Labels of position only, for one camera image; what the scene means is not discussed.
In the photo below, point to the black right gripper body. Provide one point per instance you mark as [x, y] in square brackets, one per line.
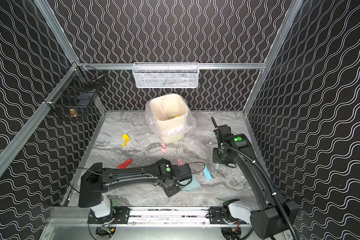
[221, 160]

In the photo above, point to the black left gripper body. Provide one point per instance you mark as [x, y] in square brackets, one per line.
[172, 190]

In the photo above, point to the blue paper scrap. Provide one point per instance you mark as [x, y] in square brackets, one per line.
[207, 173]

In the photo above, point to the pale green dustpan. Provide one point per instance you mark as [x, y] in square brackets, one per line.
[190, 185]

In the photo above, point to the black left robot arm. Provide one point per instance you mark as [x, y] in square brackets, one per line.
[97, 181]

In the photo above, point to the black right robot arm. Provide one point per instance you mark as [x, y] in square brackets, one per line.
[273, 213]

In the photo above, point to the cream plastic waste bin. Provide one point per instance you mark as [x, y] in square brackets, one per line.
[171, 118]

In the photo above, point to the brass object in basket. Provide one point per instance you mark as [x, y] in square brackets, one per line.
[73, 113]

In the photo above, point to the white wire wall basket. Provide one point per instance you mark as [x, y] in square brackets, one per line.
[163, 75]

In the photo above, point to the black wire side basket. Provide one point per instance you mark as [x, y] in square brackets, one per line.
[79, 92]

